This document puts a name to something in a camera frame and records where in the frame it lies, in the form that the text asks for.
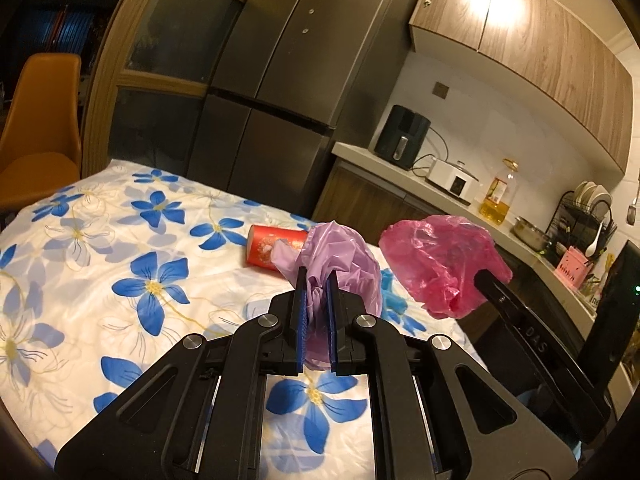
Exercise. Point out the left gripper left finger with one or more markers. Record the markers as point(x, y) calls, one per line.
point(197, 412)

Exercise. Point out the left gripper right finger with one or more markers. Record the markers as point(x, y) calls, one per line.
point(436, 412)

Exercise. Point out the blue glove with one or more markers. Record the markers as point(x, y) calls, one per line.
point(395, 308)

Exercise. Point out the purple plastic bag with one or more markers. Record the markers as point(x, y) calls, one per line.
point(329, 248)

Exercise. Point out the pink utensil holder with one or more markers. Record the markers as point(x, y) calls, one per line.
point(573, 268)

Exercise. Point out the black dish rack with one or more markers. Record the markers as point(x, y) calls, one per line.
point(586, 228)

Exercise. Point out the wooden lower cabinets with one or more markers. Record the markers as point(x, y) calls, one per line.
point(369, 204)

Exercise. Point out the wooden cabinets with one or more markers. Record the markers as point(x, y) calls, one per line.
point(545, 58)
point(369, 204)

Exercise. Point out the hanging spatula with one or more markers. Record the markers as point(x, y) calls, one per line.
point(631, 214)

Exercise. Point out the blue floral tablecloth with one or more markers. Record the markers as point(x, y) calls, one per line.
point(104, 276)

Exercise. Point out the cooking oil bottle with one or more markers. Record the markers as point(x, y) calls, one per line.
point(500, 194)

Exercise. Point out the white rice cooker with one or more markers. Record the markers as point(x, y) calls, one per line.
point(454, 180)

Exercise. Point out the black air fryer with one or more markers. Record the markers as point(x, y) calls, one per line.
point(402, 137)

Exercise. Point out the orange chair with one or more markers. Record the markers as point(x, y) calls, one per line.
point(40, 142)

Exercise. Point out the wooden glass door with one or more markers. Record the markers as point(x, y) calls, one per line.
point(151, 78)

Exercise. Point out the dark grey refrigerator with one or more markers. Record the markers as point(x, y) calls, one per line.
point(295, 78)

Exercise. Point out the wooden upper cabinets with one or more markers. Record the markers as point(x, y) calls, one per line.
point(545, 58)

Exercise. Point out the wall power socket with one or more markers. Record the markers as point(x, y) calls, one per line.
point(440, 90)

